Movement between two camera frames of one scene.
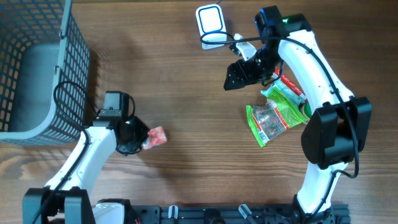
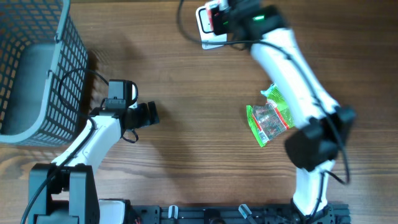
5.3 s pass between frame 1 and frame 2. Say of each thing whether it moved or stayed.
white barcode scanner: stayed
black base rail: stayed
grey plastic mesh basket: stayed
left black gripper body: moved
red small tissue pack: moved
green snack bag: stayed
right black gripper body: moved
